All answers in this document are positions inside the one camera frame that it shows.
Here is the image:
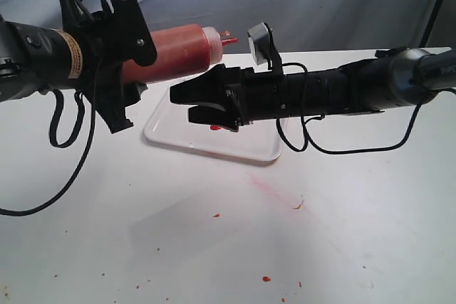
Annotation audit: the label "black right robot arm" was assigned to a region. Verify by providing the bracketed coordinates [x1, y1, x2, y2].
[170, 48, 455, 132]

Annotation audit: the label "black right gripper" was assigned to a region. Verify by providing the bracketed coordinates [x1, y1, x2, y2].
[170, 64, 289, 131]

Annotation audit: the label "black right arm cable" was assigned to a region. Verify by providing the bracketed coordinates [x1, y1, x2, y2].
[275, 61, 456, 156]

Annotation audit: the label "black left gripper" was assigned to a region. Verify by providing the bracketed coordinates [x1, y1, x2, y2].
[59, 0, 140, 133]

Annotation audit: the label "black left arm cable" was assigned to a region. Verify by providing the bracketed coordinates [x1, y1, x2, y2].
[0, 58, 104, 216]

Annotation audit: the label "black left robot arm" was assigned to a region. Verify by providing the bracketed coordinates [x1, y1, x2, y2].
[1, 0, 157, 133]

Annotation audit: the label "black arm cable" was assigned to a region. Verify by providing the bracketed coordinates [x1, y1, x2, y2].
[0, 58, 104, 216]
[275, 61, 456, 156]

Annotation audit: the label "red sauce squeeze bottle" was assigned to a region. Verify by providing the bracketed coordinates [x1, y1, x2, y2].
[122, 23, 238, 85]

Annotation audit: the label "red sauce drops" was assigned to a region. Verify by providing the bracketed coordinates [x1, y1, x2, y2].
[209, 125, 232, 132]

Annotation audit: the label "white rectangular plastic tray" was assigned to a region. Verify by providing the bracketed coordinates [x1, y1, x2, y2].
[142, 90, 284, 166]

